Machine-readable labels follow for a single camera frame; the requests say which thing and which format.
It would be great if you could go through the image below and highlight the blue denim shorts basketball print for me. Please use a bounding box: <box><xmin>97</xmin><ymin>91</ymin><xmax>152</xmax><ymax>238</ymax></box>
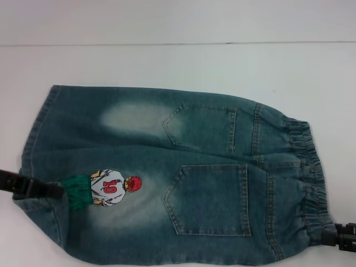
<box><xmin>12</xmin><ymin>85</ymin><xmax>339</xmax><ymax>267</ymax></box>

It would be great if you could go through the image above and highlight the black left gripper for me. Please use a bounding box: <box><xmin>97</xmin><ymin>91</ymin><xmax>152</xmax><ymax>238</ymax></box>
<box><xmin>0</xmin><ymin>168</ymin><xmax>64</xmax><ymax>200</ymax></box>

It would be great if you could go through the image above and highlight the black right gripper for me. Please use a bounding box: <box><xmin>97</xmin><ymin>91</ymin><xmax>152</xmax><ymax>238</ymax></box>
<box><xmin>320</xmin><ymin>221</ymin><xmax>356</xmax><ymax>248</ymax></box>

